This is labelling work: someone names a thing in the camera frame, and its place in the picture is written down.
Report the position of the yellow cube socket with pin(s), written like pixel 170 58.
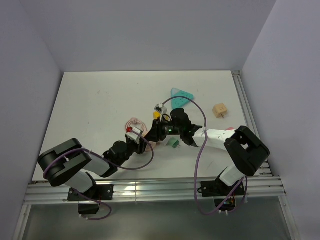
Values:
pixel 156 115

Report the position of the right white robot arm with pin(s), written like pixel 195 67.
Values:
pixel 245 149

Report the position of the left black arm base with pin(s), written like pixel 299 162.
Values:
pixel 89 202

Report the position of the beige cube socket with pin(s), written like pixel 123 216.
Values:
pixel 219 110

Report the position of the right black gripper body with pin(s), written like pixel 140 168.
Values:
pixel 170 129

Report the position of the green plug adapter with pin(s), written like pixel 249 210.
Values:
pixel 173 142

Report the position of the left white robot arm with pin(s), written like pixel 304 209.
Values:
pixel 70 164

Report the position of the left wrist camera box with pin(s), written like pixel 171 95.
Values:
pixel 134 134

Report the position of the aluminium rail frame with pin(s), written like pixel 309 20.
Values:
pixel 265 185

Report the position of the pink round power strip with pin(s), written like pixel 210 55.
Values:
pixel 154 144

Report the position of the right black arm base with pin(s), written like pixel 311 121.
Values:
pixel 216 188

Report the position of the teal triangular power strip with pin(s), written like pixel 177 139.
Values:
pixel 182 98

